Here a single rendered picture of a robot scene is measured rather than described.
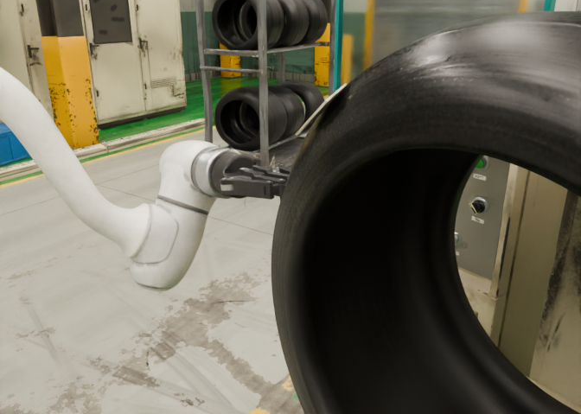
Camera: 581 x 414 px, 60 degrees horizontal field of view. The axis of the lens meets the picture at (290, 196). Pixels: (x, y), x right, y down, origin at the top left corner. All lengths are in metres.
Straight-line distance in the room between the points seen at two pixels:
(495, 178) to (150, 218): 0.72
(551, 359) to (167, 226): 0.65
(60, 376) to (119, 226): 1.65
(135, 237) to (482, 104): 0.68
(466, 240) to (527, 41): 0.90
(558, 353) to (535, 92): 0.57
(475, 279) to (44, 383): 1.86
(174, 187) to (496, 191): 0.68
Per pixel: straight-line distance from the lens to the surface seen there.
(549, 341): 0.87
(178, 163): 0.94
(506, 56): 0.39
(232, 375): 2.33
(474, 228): 1.24
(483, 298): 1.23
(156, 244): 0.92
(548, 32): 0.40
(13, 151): 5.92
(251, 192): 0.76
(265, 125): 4.00
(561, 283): 0.82
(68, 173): 0.89
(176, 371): 2.39
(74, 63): 5.99
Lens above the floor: 1.49
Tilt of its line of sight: 21 degrees down
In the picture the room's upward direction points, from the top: straight up
